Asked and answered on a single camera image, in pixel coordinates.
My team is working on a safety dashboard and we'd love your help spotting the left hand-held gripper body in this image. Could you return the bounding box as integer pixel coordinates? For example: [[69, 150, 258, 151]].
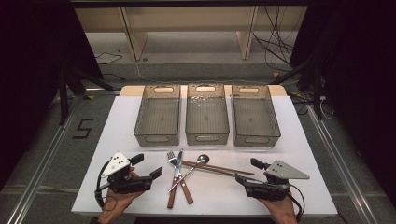
[[100, 151, 154, 194]]

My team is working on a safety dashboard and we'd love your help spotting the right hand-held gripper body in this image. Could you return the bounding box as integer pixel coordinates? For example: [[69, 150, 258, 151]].
[[244, 159, 311, 202]]

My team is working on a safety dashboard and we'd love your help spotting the wooden-handled knife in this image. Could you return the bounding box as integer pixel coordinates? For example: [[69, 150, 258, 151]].
[[166, 148, 184, 209]]

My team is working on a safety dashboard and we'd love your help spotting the wooden-handled fork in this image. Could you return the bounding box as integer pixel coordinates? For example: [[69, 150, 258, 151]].
[[166, 150, 194, 205]]

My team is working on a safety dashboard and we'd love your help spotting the smoky clear plastic bin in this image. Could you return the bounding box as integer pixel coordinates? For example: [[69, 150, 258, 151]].
[[185, 83, 231, 147], [134, 84, 182, 147], [231, 84, 282, 148]]

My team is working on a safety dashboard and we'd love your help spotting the metal spoon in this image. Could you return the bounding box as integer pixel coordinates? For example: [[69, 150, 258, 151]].
[[167, 154, 210, 194]]

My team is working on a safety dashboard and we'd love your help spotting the person's left hand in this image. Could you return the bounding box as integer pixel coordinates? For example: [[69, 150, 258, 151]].
[[98, 167, 147, 224]]

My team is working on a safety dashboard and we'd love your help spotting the person's right hand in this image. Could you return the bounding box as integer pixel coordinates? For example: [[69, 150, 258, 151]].
[[258, 195, 299, 224]]

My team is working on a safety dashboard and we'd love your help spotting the white table sheet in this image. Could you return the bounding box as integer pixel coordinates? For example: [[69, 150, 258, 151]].
[[71, 94, 339, 217]]

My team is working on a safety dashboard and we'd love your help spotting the black metal stand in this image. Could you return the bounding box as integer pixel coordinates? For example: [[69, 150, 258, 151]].
[[269, 59, 325, 121]]

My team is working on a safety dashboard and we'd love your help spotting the black tripod stand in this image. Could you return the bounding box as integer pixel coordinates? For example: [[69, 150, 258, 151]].
[[57, 65, 117, 126]]

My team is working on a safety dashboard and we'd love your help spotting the light wooden shelf unit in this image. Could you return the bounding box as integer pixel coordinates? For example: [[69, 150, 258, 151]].
[[74, 6, 307, 62]]

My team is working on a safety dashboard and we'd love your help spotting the black curtain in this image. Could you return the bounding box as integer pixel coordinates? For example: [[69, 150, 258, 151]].
[[289, 0, 396, 207], [0, 0, 105, 191]]

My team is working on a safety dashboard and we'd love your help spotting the right hand-held gripper black cable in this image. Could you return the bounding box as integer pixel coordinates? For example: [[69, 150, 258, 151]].
[[286, 183, 306, 222]]

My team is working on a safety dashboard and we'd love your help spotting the aluminium floor rail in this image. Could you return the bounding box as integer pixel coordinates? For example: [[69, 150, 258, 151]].
[[6, 92, 87, 224], [306, 105, 380, 224]]

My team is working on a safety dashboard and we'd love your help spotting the white floor cable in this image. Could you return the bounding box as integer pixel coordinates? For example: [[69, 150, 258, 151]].
[[319, 96, 335, 120]]

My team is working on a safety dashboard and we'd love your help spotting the thin black floor cable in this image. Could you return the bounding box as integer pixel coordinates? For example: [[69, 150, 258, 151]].
[[94, 50, 126, 82]]

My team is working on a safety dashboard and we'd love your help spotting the bundle of black hanging cables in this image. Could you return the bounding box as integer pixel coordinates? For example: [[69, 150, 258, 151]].
[[252, 6, 296, 67]]

